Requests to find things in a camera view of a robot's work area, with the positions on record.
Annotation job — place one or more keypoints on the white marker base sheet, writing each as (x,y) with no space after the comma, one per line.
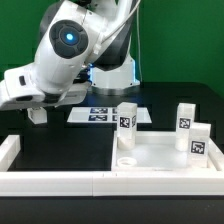
(103,115)

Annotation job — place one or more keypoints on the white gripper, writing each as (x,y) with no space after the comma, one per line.
(17,91)

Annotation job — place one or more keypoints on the white U-shaped fence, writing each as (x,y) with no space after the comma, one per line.
(102,183)

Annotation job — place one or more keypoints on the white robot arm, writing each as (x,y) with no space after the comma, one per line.
(82,45)

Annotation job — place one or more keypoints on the white square tabletop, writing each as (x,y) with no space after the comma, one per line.
(155,151)

